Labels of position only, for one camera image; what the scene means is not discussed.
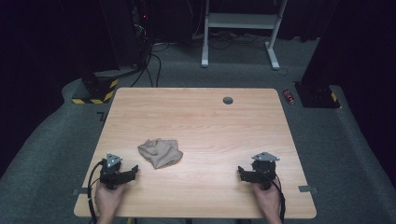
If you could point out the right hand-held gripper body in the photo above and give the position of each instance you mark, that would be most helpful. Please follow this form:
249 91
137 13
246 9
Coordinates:
264 171

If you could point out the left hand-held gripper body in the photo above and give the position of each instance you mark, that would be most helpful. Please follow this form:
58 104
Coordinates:
109 174

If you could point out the white metal stand frame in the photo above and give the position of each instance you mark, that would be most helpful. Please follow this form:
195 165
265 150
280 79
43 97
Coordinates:
241 21

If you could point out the beige cloth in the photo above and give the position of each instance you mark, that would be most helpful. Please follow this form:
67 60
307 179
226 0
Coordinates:
160 153

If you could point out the red drink can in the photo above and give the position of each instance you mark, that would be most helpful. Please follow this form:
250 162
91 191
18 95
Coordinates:
288 96

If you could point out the grey tape strip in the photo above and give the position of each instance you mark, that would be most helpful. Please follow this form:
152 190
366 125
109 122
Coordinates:
308 189
82 191

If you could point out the person's right hand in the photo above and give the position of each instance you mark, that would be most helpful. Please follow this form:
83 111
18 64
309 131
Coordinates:
269 199

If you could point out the person's left hand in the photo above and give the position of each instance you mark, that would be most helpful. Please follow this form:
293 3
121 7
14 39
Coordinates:
107 199

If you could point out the black yellow striped column base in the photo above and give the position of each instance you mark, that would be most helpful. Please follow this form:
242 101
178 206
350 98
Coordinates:
98 90

